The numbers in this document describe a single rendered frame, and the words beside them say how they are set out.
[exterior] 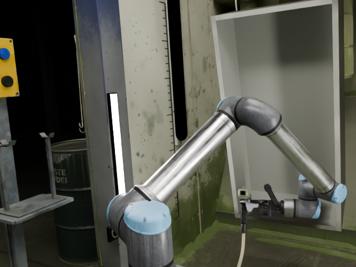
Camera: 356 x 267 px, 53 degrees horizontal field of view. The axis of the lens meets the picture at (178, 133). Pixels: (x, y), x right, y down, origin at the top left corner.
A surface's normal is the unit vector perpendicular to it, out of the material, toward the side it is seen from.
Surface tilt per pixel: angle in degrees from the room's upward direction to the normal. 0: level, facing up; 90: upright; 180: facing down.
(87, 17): 90
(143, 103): 90
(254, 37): 102
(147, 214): 5
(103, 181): 90
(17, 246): 90
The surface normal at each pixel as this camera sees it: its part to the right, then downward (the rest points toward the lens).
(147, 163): 0.86, 0.02
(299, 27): -0.45, 0.35
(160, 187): 0.12, -0.28
